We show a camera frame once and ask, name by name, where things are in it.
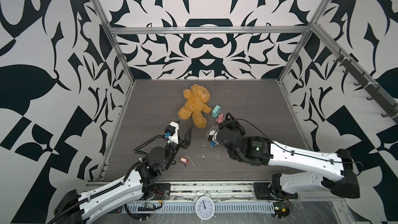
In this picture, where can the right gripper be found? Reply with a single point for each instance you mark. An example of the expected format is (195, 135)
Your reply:
(233, 123)

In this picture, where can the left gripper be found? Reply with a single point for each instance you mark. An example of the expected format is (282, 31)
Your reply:
(181, 143)

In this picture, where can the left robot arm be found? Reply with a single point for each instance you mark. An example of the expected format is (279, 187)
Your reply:
(157, 155)

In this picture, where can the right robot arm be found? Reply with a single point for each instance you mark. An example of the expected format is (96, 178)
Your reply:
(317, 170)

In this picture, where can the pink toy figure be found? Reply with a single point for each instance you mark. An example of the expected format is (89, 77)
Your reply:
(220, 119)

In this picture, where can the teal toy block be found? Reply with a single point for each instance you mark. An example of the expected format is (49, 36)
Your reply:
(216, 111)

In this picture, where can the red key tag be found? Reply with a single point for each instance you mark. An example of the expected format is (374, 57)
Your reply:
(183, 160)

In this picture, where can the brown teddy bear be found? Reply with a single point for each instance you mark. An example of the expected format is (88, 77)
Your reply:
(197, 98)

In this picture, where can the white alarm clock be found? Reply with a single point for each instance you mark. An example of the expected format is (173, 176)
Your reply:
(204, 205)

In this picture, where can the small circuit board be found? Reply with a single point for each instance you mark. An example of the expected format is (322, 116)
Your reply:
(150, 207)

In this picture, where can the green electronics module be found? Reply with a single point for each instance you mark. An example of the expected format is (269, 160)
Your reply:
(282, 210)

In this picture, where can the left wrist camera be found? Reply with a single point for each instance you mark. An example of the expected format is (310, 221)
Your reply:
(171, 133)

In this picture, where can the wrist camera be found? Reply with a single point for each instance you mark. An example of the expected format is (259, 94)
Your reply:
(171, 133)
(212, 138)

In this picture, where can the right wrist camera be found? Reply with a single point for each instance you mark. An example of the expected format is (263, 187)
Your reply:
(212, 138)

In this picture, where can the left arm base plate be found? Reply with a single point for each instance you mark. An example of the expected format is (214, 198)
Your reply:
(158, 191)

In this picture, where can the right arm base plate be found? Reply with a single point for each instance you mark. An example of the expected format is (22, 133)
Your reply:
(264, 190)

